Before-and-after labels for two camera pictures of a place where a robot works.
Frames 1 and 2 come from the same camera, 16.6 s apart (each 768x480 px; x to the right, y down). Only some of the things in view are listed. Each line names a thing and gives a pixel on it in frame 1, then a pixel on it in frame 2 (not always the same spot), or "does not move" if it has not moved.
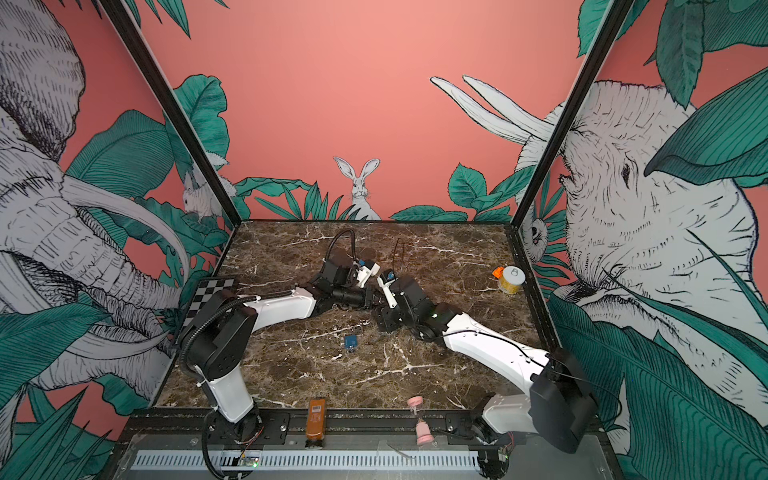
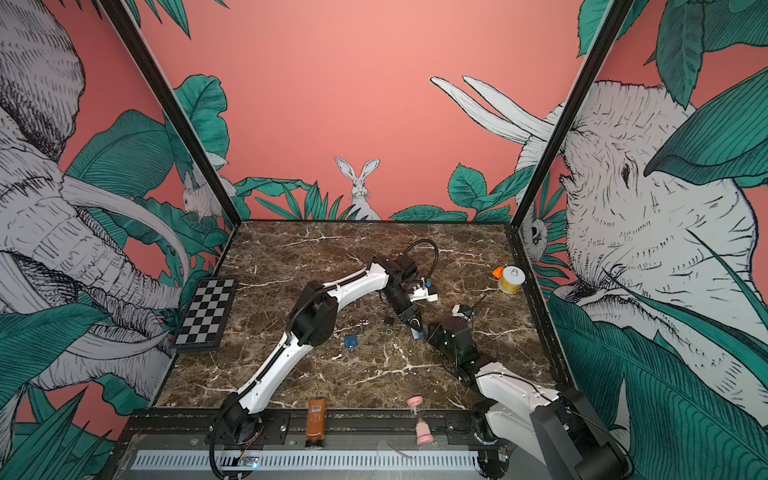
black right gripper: (386, 317) -> (438, 334)
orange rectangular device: (315, 427) does not move
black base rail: (344, 431) does not move
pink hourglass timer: (423, 434) does not move
